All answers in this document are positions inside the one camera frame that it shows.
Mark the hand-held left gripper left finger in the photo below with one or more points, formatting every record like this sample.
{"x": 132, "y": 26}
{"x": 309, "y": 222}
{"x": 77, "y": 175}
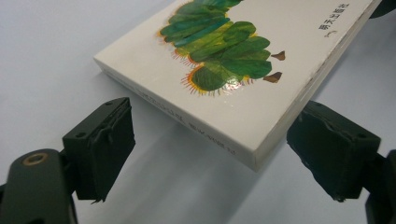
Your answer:
{"x": 99, "y": 155}

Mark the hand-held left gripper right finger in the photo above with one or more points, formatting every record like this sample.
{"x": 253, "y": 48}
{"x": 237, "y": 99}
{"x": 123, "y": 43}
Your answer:
{"x": 333, "y": 152}

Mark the white caterpillar picture book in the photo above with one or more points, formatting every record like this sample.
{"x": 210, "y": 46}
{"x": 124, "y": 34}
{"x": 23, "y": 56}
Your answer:
{"x": 249, "y": 93}

